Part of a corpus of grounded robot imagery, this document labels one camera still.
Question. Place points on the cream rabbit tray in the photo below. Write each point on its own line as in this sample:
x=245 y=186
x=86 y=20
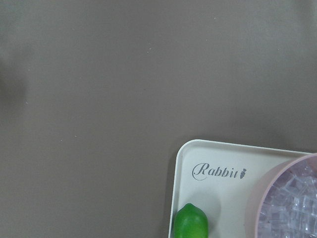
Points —
x=220 y=178

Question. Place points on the green lime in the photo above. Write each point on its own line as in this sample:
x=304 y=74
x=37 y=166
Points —
x=190 y=222

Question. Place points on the pile of ice cubes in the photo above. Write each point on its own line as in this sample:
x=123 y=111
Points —
x=289 y=209

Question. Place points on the pink bowl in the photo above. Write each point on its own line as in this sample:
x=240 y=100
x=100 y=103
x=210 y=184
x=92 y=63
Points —
x=257 y=198

